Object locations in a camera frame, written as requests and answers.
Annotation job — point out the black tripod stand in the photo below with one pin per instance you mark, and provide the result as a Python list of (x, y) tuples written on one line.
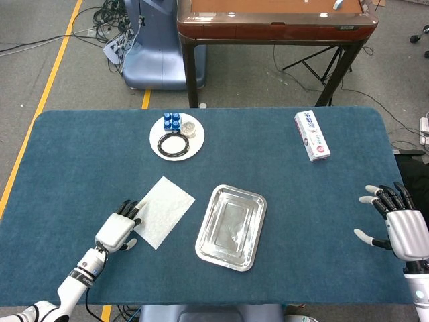
[(315, 65)]

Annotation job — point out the brown mahjong table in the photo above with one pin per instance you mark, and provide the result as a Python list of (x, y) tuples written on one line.
[(275, 30)]

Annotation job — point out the white round plate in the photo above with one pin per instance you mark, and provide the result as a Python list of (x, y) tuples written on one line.
[(197, 144)]

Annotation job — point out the white power strip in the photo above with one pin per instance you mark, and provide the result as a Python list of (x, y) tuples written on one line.
[(425, 131)]

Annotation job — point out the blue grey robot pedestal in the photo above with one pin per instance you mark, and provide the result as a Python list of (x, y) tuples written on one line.
[(157, 60)]

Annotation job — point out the white pink toothpaste box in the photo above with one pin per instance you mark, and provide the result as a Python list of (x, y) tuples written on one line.
[(313, 135)]

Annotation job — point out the single blue white mahjong tile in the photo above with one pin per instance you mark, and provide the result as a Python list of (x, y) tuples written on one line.
[(338, 4)]

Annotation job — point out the stainless steel tray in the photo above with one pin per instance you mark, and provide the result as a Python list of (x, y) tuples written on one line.
[(231, 228)]

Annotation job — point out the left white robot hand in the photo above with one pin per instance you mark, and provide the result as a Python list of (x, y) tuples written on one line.
[(115, 231)]

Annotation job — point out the clear jar of small parts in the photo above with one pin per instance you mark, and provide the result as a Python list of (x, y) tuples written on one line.
[(189, 129)]

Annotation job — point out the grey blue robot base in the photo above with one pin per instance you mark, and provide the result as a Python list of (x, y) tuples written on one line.
[(211, 313)]

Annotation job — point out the blue felt table cover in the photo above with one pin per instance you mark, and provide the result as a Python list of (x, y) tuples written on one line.
[(83, 161)]

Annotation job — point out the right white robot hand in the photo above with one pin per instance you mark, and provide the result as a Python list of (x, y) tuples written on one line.
[(407, 234)]

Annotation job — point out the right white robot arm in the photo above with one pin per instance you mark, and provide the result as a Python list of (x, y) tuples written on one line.
[(419, 292)]

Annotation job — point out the black chair caster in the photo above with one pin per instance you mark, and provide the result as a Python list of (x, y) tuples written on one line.
[(415, 38)]

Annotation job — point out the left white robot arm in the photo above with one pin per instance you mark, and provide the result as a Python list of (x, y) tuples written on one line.
[(72, 288)]

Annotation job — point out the black bag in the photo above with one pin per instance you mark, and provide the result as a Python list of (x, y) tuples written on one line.
[(414, 171)]

